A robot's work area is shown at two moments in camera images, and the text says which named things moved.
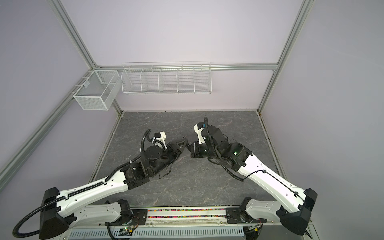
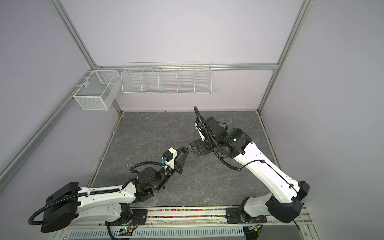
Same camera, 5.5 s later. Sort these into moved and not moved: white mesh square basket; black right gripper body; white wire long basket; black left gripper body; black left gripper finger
Moved: black left gripper finger; black left gripper body
Not moved: white mesh square basket; black right gripper body; white wire long basket
